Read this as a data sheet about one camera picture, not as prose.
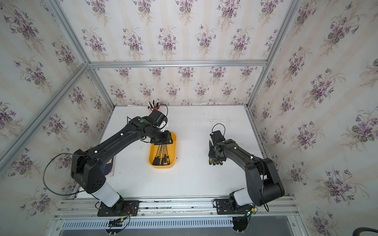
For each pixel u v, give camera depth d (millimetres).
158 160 887
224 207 733
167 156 907
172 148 913
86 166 417
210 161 891
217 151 649
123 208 710
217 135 735
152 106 1075
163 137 716
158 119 650
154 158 903
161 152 930
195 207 748
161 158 905
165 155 914
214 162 882
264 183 437
